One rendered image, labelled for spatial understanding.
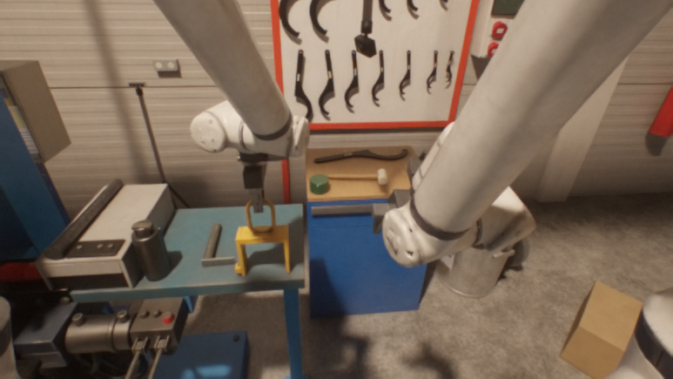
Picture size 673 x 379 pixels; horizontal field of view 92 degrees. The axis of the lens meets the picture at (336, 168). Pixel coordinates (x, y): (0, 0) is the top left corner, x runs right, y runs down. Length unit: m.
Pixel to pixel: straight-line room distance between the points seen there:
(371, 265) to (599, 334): 1.25
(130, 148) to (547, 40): 3.05
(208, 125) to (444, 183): 0.49
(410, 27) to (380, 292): 1.86
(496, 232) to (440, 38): 2.31
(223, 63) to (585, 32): 0.39
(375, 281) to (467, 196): 1.79
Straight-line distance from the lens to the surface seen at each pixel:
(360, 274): 2.08
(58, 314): 1.34
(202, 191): 3.18
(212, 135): 0.72
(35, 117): 1.91
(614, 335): 2.45
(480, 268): 2.43
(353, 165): 1.98
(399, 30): 2.66
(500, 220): 0.56
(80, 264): 1.23
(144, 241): 1.13
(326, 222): 1.78
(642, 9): 0.30
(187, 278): 1.21
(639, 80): 3.97
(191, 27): 0.45
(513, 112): 0.33
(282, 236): 1.04
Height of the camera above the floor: 1.90
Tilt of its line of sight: 30 degrees down
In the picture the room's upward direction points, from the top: 1 degrees clockwise
